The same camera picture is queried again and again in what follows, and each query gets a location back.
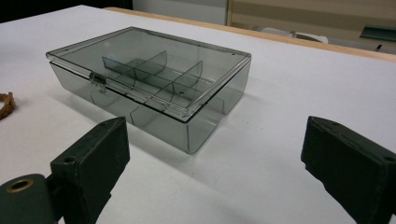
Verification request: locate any green flat object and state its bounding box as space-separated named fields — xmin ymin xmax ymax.
xmin=360 ymin=24 xmax=396 ymax=43

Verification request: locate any clear grey plastic compartment box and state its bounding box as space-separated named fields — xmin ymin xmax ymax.
xmin=46 ymin=26 xmax=252 ymax=155

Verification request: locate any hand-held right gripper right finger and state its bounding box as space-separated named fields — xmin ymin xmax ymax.
xmin=301 ymin=116 xmax=396 ymax=224

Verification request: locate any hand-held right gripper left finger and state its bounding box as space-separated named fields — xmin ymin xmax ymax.
xmin=49 ymin=116 xmax=131 ymax=224

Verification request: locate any white object beyond table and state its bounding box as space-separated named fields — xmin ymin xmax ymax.
xmin=261 ymin=27 xmax=330 ymax=44

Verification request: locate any brown braided rope ring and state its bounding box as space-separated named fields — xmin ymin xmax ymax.
xmin=0 ymin=91 xmax=16 ymax=121

